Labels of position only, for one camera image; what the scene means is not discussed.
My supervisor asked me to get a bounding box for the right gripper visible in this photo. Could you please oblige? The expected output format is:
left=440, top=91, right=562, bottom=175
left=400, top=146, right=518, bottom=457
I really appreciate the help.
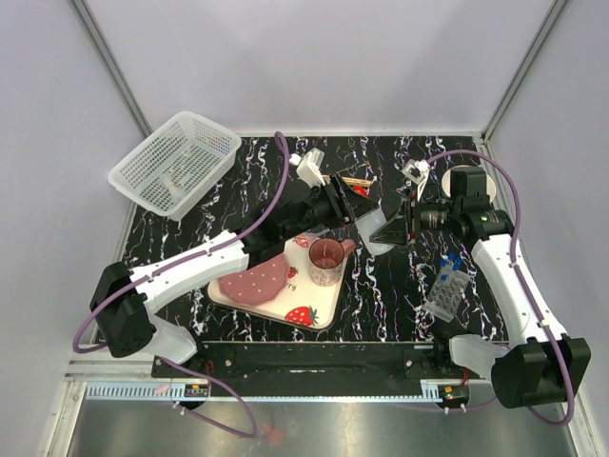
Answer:
left=370, top=187, right=462, bottom=248

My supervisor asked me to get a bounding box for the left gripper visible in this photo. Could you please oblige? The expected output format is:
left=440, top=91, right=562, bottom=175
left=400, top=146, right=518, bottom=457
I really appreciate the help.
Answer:
left=283, top=174, right=379, bottom=242

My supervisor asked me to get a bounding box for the wooden bristle brush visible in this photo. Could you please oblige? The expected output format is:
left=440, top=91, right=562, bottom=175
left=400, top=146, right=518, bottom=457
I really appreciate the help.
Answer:
left=340, top=176, right=374, bottom=188

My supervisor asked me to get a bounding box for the clear plastic funnel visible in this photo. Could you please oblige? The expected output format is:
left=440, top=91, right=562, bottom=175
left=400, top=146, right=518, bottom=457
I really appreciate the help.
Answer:
left=292, top=230, right=329, bottom=249

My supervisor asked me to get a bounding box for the bundle of clear pipettes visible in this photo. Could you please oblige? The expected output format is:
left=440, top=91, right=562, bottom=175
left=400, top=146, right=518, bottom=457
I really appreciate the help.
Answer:
left=159, top=148, right=196, bottom=202

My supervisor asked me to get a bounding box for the white squeeze bottle red cap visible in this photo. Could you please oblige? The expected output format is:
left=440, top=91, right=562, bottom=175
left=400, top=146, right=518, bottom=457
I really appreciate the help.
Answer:
left=355, top=205, right=393, bottom=256

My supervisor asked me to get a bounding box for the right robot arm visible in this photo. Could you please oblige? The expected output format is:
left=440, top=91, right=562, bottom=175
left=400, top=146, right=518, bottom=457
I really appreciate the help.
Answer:
left=370, top=161, right=591, bottom=409

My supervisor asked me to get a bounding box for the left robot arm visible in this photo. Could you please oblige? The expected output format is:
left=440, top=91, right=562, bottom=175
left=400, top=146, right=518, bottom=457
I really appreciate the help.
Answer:
left=89, top=175, right=379, bottom=377

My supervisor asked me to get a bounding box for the pink ceramic mug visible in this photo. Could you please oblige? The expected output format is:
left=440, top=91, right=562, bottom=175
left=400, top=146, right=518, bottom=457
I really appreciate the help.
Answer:
left=308, top=239, right=357, bottom=287

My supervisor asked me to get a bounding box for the clear test tube rack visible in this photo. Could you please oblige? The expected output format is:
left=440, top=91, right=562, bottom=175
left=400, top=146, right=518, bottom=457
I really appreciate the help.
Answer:
left=422, top=267, right=472, bottom=323

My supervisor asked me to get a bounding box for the white bowl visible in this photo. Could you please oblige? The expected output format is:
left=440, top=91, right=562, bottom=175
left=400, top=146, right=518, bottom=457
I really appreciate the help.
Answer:
left=441, top=166, right=497, bottom=203

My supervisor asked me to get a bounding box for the white strawberry tray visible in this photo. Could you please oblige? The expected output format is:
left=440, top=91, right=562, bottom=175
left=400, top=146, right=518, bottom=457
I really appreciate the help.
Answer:
left=207, top=238, right=348, bottom=331

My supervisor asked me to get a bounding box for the pink polka dot plate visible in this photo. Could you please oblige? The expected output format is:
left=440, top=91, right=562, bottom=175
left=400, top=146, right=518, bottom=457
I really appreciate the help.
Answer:
left=218, top=253, right=289, bottom=307

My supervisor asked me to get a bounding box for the white perforated plastic basket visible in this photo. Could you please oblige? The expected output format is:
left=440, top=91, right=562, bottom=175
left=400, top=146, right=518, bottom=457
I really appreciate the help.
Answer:
left=108, top=110, right=242, bottom=222

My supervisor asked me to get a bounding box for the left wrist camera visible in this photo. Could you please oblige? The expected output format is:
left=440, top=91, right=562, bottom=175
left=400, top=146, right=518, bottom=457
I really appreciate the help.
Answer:
left=289, top=148, right=325, bottom=188

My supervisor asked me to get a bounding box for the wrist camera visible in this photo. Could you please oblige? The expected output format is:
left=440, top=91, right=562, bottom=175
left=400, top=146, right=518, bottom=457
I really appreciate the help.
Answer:
left=289, top=148, right=325, bottom=188
left=402, top=159, right=430, bottom=201

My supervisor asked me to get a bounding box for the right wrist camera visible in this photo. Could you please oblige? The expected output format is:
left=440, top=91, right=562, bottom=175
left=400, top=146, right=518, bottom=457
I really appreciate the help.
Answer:
left=402, top=159, right=430, bottom=201

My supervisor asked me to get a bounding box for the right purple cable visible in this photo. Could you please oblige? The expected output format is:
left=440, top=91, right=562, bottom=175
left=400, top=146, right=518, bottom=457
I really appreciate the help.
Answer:
left=380, top=149, right=577, bottom=427

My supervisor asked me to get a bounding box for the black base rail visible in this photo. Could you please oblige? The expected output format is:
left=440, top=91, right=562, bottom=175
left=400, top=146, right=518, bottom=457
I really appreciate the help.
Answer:
left=181, top=342, right=477, bottom=398

